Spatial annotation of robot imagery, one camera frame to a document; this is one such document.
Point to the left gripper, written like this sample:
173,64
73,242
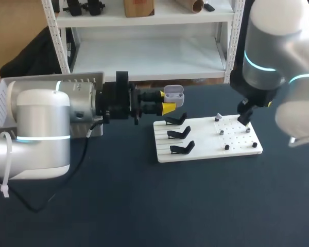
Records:
116,103

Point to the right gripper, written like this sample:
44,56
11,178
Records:
257,97

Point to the white earbud case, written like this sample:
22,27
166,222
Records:
175,95

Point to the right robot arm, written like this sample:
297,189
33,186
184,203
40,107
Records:
270,46

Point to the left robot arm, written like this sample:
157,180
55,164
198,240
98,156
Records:
41,121

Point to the white earbud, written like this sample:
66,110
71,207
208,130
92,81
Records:
218,116

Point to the white plate with black stands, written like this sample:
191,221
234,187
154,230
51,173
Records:
208,144

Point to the brown cardboard box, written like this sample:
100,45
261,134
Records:
139,7

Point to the white metal shelf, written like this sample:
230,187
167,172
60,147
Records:
149,46

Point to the brown cardboard tube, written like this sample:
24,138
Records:
193,5

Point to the small black device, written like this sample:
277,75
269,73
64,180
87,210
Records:
209,7

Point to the black plastic parts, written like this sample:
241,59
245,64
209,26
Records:
85,6

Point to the black bag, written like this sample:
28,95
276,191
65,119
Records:
33,56

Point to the grey slotted basket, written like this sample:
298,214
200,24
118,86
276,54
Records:
0,103

